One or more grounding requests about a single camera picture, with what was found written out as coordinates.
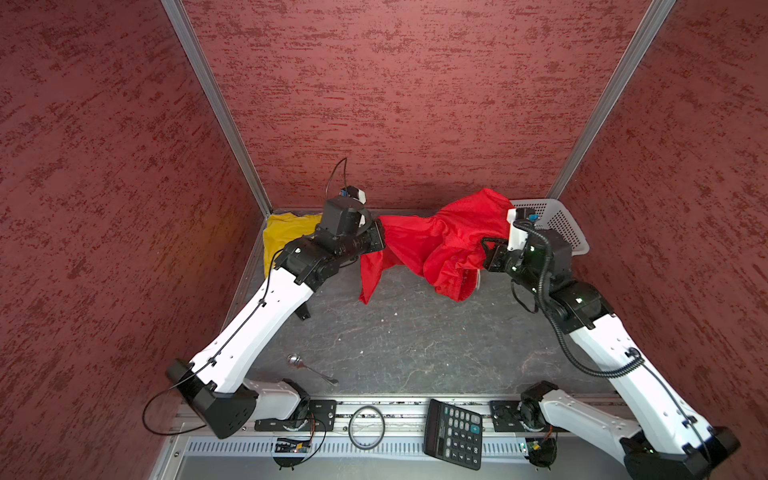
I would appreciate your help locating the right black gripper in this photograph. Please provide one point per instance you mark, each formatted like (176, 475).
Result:
(493, 254)

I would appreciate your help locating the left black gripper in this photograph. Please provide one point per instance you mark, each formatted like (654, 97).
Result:
(376, 231)

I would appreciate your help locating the red shorts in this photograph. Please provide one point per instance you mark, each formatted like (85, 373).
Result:
(445, 249)

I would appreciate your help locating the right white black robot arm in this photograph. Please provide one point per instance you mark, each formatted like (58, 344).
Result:
(667, 438)

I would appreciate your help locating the left circuit board with wires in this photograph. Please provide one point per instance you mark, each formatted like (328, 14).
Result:
(290, 453)

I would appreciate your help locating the right circuit board with wires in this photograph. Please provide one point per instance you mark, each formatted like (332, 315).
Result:
(542, 451)

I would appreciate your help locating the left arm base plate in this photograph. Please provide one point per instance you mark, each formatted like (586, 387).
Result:
(309, 414)

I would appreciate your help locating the left aluminium corner post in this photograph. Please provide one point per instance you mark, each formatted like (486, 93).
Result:
(182, 26)

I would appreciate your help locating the circuit board with wires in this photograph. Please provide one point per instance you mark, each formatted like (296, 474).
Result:
(290, 453)
(542, 451)

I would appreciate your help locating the aluminium corner post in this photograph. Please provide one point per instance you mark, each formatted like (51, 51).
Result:
(640, 42)
(182, 26)

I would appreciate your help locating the aluminium front frame rail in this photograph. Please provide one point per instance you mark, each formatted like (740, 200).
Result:
(375, 438)

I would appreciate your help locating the right aluminium corner post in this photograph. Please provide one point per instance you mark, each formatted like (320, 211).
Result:
(640, 42)

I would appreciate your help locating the metal spoon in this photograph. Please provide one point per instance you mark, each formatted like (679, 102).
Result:
(297, 361)

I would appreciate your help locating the white plastic basket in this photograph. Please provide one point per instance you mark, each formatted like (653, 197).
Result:
(551, 214)

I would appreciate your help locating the yellow shorts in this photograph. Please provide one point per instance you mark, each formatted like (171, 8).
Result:
(283, 228)

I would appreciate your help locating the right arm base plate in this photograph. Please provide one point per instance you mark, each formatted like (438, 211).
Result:
(520, 416)

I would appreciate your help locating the black calculator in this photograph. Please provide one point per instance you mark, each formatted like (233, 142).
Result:
(454, 435)

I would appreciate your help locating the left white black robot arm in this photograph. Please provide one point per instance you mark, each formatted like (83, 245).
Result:
(214, 383)

